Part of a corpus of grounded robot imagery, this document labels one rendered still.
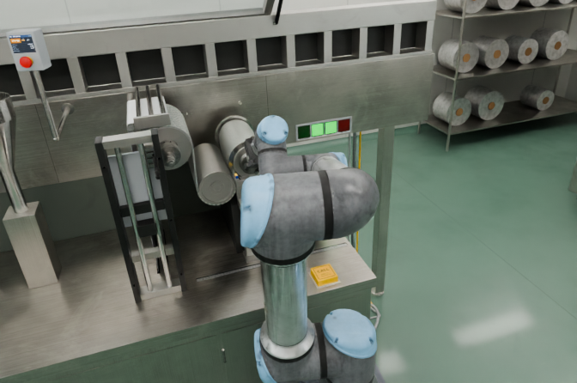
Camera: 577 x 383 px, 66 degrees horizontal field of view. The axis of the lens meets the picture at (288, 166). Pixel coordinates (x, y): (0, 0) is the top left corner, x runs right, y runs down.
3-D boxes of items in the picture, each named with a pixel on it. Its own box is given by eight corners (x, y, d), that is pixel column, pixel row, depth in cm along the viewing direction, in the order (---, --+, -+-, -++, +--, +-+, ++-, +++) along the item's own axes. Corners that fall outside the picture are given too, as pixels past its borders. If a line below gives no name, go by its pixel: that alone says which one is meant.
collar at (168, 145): (160, 168, 131) (156, 148, 128) (159, 160, 136) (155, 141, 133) (182, 164, 132) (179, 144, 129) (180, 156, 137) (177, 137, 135)
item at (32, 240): (18, 296, 143) (-49, 131, 118) (27, 270, 155) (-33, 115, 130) (65, 285, 146) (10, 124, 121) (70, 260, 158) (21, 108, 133)
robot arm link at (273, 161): (306, 188, 107) (301, 144, 110) (259, 191, 107) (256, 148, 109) (303, 194, 115) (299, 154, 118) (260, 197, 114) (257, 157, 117)
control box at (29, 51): (14, 73, 114) (1, 33, 110) (26, 67, 120) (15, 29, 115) (41, 71, 114) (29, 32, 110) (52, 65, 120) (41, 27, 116)
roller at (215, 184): (201, 207, 146) (196, 175, 140) (191, 174, 168) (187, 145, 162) (237, 200, 149) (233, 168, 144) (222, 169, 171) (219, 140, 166)
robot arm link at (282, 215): (326, 390, 97) (335, 199, 66) (258, 398, 96) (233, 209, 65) (318, 341, 107) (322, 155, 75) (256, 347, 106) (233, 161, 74)
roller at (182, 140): (148, 173, 136) (140, 130, 130) (146, 143, 158) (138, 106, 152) (194, 165, 140) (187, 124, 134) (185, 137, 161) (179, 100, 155)
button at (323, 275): (318, 287, 140) (318, 281, 139) (310, 273, 146) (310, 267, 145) (338, 282, 142) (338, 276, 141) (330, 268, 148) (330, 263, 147)
